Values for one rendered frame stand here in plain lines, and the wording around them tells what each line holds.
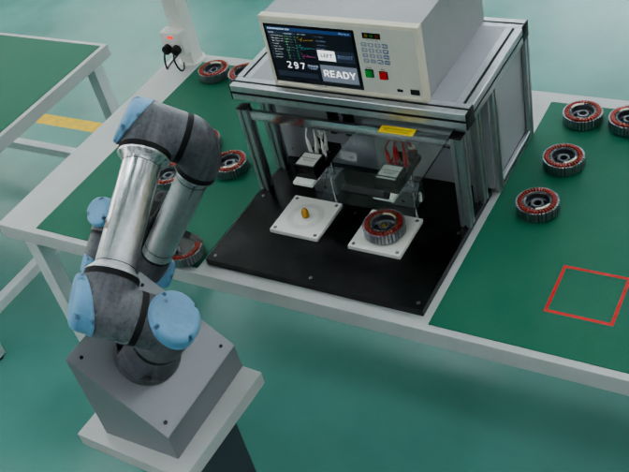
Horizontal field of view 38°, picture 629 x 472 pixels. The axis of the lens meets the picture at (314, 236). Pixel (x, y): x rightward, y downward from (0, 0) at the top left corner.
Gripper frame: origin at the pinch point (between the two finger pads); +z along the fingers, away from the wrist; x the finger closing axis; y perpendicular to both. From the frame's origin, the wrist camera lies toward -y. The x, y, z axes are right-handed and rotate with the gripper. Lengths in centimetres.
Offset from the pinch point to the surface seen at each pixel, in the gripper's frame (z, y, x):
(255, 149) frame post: 7.8, -28.6, 10.6
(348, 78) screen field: -9, -46, 43
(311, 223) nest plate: 12.6, -11.8, 31.1
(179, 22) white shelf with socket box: 41, -78, -57
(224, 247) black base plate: 5.2, 0.5, 10.9
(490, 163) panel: 23, -38, 73
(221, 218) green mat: 14.0, -8.4, 1.5
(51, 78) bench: 45, -53, -111
